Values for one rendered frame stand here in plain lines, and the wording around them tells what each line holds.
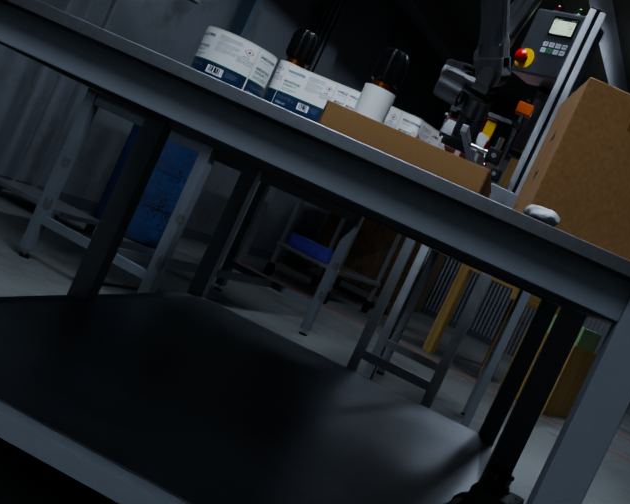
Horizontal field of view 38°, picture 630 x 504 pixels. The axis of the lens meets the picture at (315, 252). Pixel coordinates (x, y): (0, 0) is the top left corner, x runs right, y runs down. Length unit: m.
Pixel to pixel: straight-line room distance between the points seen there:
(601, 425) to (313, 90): 1.61
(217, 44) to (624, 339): 1.41
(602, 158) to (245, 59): 1.05
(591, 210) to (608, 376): 0.41
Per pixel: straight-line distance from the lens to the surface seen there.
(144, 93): 1.45
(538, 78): 2.60
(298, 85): 2.70
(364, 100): 2.41
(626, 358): 1.33
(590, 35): 2.58
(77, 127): 3.97
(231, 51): 2.36
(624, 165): 1.66
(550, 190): 1.63
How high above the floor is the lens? 0.73
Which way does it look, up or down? 3 degrees down
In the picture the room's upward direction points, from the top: 25 degrees clockwise
